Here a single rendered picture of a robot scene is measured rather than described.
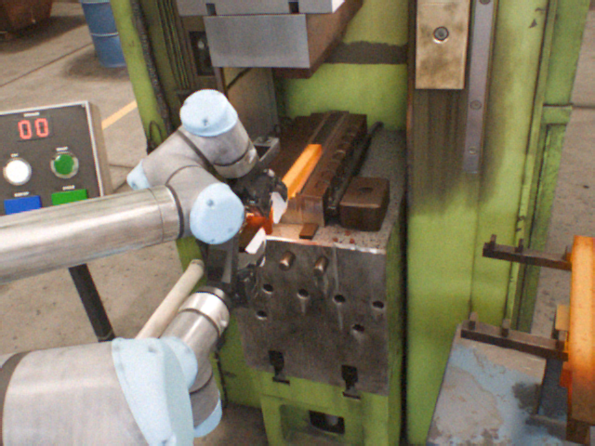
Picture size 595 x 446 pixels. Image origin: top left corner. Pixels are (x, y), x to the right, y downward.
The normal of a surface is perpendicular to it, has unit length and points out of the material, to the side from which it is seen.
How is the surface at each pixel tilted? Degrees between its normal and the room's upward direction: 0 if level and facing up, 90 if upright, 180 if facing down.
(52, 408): 37
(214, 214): 90
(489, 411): 0
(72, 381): 17
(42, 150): 60
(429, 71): 90
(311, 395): 90
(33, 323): 0
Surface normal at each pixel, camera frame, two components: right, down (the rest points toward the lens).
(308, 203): -0.33, 0.55
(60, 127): 0.03, 0.05
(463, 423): -0.11, -0.83
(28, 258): 0.54, 0.35
